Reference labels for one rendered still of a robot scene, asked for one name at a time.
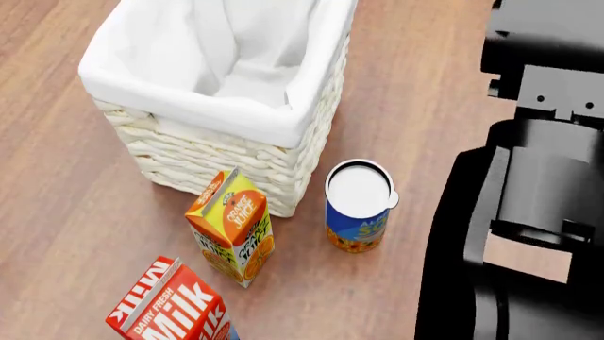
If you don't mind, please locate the white wicker basket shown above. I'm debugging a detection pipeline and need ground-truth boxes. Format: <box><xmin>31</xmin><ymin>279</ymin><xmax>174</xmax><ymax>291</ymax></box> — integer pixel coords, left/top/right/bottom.
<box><xmin>92</xmin><ymin>33</ymin><xmax>351</xmax><ymax>219</ymax></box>

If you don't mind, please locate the red milk carton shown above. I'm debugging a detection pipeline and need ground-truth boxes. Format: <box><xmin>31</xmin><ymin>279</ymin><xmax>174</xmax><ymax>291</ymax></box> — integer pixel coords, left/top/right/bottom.
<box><xmin>104</xmin><ymin>255</ymin><xmax>242</xmax><ymax>340</ymax></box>

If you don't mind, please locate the orange juice carton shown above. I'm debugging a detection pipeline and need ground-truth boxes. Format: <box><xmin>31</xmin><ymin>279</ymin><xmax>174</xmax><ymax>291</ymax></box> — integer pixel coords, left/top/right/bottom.
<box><xmin>184</xmin><ymin>165</ymin><xmax>277</xmax><ymax>289</ymax></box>

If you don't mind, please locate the white cloth basket liner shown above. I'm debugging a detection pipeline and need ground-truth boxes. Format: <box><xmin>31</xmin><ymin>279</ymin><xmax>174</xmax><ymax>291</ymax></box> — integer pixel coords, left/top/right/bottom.
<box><xmin>77</xmin><ymin>0</ymin><xmax>360</xmax><ymax>150</ymax></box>

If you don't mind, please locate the blue soup can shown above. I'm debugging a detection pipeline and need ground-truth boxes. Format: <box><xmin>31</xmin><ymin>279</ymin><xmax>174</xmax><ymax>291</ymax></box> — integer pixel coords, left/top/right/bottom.
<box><xmin>324</xmin><ymin>158</ymin><xmax>400</xmax><ymax>255</ymax></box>

